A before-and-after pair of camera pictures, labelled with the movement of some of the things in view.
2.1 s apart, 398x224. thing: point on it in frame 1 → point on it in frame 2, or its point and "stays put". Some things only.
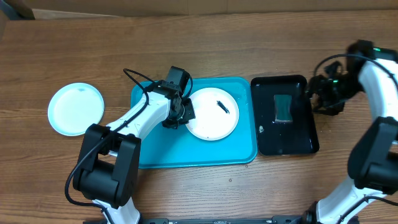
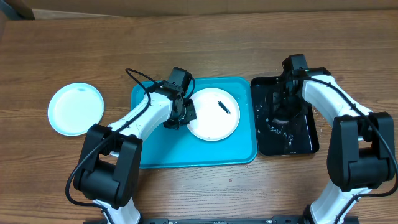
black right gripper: x=321 y=97 → x=286 y=104
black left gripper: x=189 y=114 stays put
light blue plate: x=74 y=107 stays put
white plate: x=216 y=114 stays put
